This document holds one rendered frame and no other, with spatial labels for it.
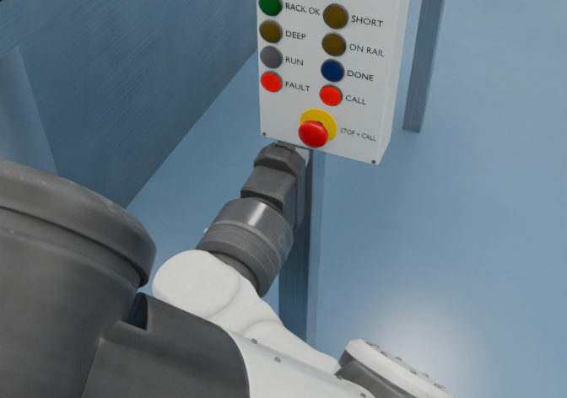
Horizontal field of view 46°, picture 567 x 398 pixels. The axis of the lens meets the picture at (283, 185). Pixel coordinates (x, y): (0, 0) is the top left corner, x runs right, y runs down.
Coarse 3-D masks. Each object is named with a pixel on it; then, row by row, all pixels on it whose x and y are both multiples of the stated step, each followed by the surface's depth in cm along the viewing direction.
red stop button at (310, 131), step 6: (300, 126) 85; (306, 126) 84; (312, 126) 84; (318, 126) 84; (300, 132) 85; (306, 132) 85; (312, 132) 84; (318, 132) 84; (324, 132) 84; (300, 138) 86; (306, 138) 85; (312, 138) 85; (318, 138) 84; (324, 138) 84; (306, 144) 86; (312, 144) 86; (318, 144) 85; (324, 144) 85
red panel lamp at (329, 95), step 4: (324, 88) 82; (328, 88) 82; (332, 88) 82; (324, 92) 82; (328, 92) 82; (332, 92) 82; (336, 92) 82; (324, 96) 83; (328, 96) 82; (332, 96) 82; (336, 96) 82; (340, 96) 82; (324, 100) 83; (328, 100) 83; (332, 100) 82; (336, 100) 82; (328, 104) 83; (332, 104) 83; (336, 104) 83
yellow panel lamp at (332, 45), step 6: (330, 36) 77; (336, 36) 77; (324, 42) 78; (330, 42) 77; (336, 42) 77; (342, 42) 77; (324, 48) 78; (330, 48) 78; (336, 48) 77; (342, 48) 77; (330, 54) 78; (336, 54) 78
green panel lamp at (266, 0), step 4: (260, 0) 77; (264, 0) 77; (268, 0) 77; (272, 0) 77; (276, 0) 77; (260, 4) 78; (264, 4) 77; (268, 4) 77; (272, 4) 77; (276, 4) 77; (264, 8) 78; (268, 8) 78; (272, 8) 77; (276, 8) 77; (264, 12) 78; (268, 12) 78; (272, 12) 78; (276, 12) 78
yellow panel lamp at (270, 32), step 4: (264, 24) 79; (268, 24) 79; (272, 24) 79; (260, 28) 80; (264, 28) 80; (268, 28) 79; (272, 28) 79; (276, 28) 79; (260, 32) 80; (264, 32) 80; (268, 32) 80; (272, 32) 79; (276, 32) 79; (280, 32) 79; (264, 36) 80; (268, 36) 80; (272, 36) 80; (276, 36) 80; (268, 40) 81; (272, 40) 80; (276, 40) 80
